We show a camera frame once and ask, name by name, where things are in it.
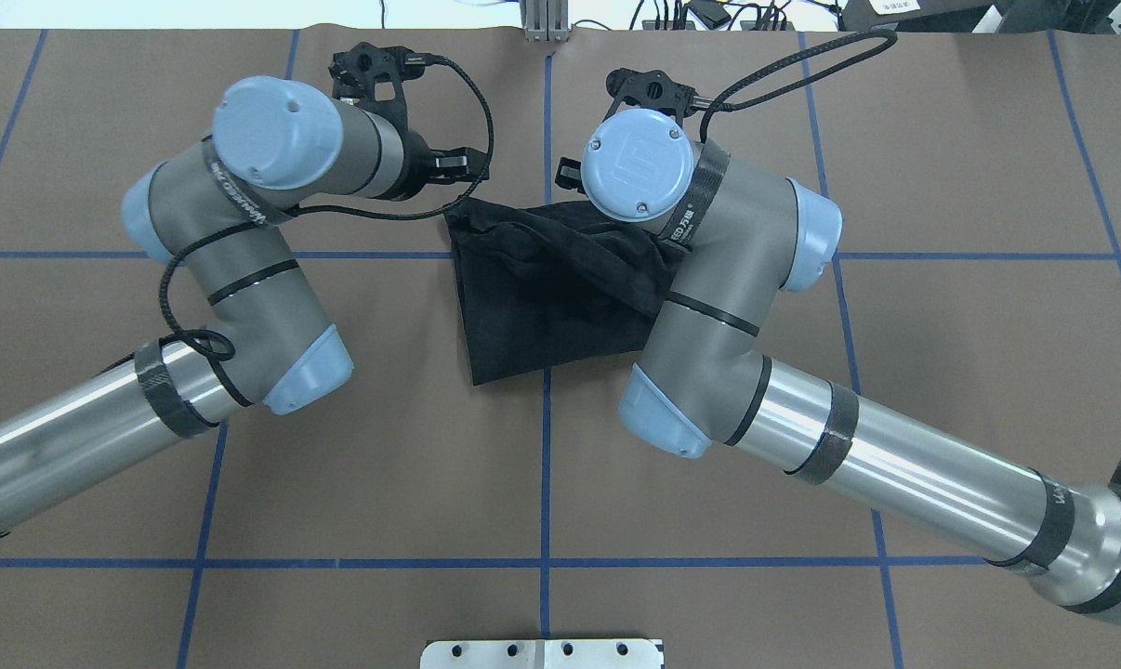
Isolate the black graphic t-shirt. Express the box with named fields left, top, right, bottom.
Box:
left=444, top=198, right=685, bottom=385

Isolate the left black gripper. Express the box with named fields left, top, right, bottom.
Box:
left=328, top=41, right=483, bottom=202

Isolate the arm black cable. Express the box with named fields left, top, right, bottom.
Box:
left=694, top=28, right=900, bottom=146
left=157, top=54, right=495, bottom=410

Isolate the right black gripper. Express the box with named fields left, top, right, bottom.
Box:
left=557, top=68, right=697, bottom=196

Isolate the aluminium frame post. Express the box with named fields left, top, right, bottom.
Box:
left=518, top=0, right=572, bottom=44

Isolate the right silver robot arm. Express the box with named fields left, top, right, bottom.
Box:
left=556, top=69, right=1121, bottom=625

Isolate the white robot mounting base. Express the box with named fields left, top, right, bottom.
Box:
left=419, top=638, right=666, bottom=668

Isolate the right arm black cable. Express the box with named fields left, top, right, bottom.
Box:
left=694, top=28, right=900, bottom=146

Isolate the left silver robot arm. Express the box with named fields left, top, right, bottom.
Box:
left=0, top=41, right=495, bottom=541

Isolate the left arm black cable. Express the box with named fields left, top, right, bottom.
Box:
left=157, top=54, right=495, bottom=410

